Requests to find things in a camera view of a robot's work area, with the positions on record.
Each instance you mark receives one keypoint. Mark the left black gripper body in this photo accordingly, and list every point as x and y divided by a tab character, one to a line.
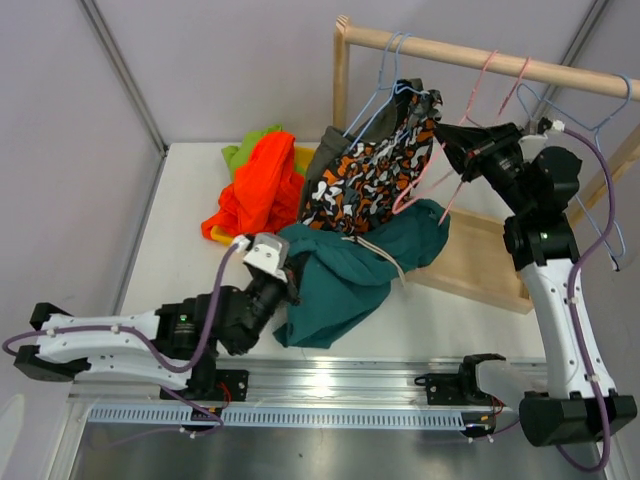
263	299

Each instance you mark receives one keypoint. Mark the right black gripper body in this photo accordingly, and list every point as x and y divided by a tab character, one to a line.
497	164

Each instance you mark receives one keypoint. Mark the teal shorts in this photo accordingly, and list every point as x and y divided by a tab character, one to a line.
342	282

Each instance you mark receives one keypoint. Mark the orange shorts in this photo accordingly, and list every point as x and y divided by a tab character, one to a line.
264	196

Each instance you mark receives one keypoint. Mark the lime green shorts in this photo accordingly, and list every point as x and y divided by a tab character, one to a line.
236	156

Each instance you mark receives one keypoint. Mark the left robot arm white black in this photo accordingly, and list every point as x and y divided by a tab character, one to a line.
174	346

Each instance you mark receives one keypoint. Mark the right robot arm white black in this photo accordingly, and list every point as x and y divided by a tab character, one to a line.
537	181

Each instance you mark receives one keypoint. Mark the camouflage patterned shorts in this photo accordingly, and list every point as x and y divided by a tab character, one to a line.
357	191

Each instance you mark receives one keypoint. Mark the olive grey shorts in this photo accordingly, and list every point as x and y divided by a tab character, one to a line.
333	144

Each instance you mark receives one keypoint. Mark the yellow plastic tray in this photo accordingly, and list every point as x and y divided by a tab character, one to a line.
302	159

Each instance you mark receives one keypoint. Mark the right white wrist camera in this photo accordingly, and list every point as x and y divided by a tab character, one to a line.
532	142

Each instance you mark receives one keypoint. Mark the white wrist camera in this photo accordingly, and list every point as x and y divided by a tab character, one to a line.
532	142
265	252

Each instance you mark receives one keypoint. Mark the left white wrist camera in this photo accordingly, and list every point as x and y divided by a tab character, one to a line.
265	252

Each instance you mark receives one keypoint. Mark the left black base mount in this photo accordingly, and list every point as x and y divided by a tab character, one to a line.
223	385

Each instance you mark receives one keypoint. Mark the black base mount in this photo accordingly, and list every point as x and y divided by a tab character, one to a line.
223	385
459	388

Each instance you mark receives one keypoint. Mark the aluminium mounting rail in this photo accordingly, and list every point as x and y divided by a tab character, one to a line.
307	381

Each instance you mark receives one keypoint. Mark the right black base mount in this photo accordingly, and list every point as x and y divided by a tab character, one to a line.
459	388

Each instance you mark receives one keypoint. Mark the slotted cable duct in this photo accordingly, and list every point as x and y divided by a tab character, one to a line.
283	417

